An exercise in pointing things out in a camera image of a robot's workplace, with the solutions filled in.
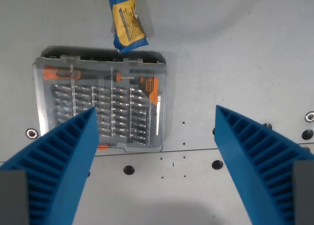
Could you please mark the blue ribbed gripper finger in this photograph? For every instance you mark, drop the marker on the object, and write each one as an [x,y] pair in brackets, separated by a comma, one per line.
[247,158]
[61,158]

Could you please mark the blue and yellow snack bag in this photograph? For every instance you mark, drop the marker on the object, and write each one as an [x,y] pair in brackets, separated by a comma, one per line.
[127,21]

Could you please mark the silver socket head screw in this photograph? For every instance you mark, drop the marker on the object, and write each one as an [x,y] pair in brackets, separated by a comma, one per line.
[32,133]
[309,116]

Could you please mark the clear screwdriver bit set case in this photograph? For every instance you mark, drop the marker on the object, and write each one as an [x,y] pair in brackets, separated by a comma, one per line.
[103,100]

